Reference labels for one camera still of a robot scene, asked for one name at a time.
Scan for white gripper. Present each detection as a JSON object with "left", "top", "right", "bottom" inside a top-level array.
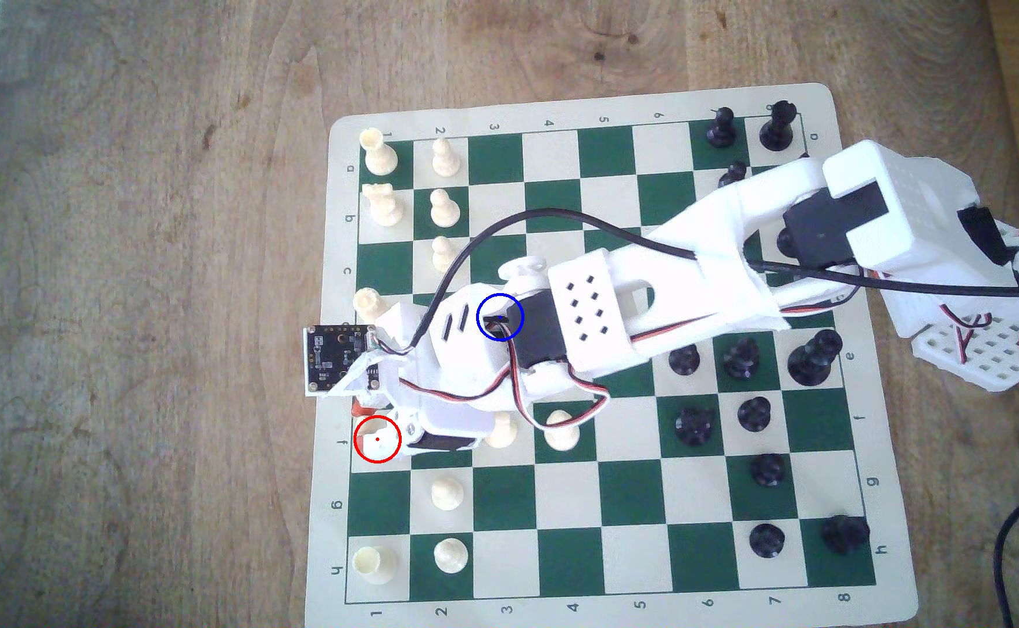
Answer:
[{"left": 348, "top": 283, "right": 533, "bottom": 455}]

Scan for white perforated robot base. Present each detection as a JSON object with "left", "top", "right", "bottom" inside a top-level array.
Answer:
[{"left": 877, "top": 222, "right": 1019, "bottom": 392}]

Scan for white knight chess piece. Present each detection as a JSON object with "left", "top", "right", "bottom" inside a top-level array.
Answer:
[
  {"left": 485, "top": 412, "right": 519, "bottom": 450},
  {"left": 362, "top": 182, "right": 406, "bottom": 228}
]

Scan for white queen chess piece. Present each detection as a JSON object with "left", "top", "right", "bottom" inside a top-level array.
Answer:
[{"left": 352, "top": 287, "right": 390, "bottom": 326}]

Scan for white rook chess piece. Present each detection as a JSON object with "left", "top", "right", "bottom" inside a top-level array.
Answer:
[
  {"left": 353, "top": 546, "right": 399, "bottom": 586},
  {"left": 359, "top": 127, "right": 399, "bottom": 176}
]

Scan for black knight chess piece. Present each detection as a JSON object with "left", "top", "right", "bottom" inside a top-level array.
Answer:
[{"left": 674, "top": 407, "right": 718, "bottom": 448}]

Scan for black bishop chess piece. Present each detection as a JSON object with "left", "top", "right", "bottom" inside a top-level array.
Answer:
[{"left": 724, "top": 338, "right": 761, "bottom": 381}]

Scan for black king chess piece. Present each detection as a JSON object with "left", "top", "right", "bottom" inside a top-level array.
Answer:
[{"left": 786, "top": 329, "right": 844, "bottom": 388}]

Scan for black rook chess piece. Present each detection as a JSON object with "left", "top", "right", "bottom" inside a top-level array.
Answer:
[
  {"left": 820, "top": 515, "right": 871, "bottom": 556},
  {"left": 759, "top": 100, "right": 799, "bottom": 152}
]

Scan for green white chessboard mat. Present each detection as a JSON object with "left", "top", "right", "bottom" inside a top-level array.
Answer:
[{"left": 303, "top": 83, "right": 920, "bottom": 628}]

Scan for black camera circuit board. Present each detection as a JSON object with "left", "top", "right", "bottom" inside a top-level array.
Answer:
[{"left": 304, "top": 324, "right": 381, "bottom": 399}]

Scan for red black white servo wires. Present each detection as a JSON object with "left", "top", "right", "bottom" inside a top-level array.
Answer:
[{"left": 474, "top": 288, "right": 881, "bottom": 434}]

